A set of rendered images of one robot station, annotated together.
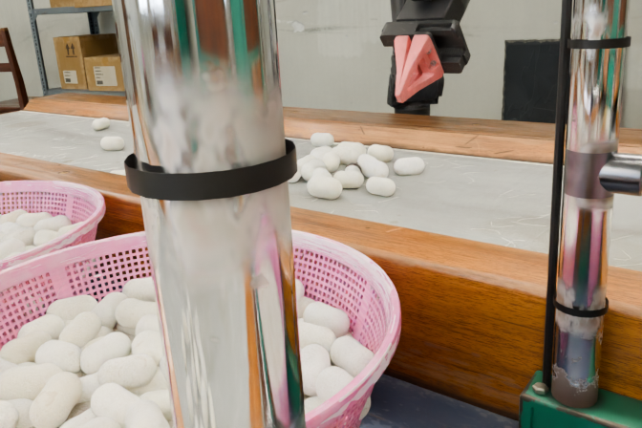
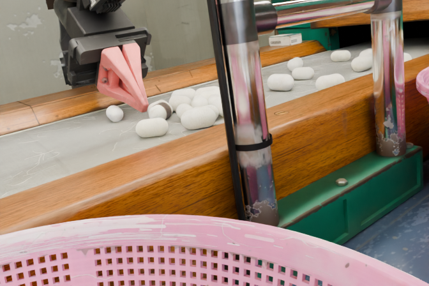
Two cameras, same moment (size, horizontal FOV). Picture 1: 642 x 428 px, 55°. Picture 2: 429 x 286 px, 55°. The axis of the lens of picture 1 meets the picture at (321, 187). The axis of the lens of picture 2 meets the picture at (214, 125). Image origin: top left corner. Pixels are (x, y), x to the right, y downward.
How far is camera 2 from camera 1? 0.26 m
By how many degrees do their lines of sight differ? 69
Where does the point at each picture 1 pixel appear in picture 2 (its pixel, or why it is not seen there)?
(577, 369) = (272, 192)
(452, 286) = (127, 206)
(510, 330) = (190, 212)
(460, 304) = not seen: hidden behind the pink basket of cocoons
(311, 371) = not seen: outside the picture
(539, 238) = (70, 170)
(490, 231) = (23, 188)
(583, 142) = not seen: outside the picture
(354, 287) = (40, 278)
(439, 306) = not seen: hidden behind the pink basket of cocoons
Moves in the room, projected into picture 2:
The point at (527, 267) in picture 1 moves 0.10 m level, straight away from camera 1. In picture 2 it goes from (161, 157) to (66, 146)
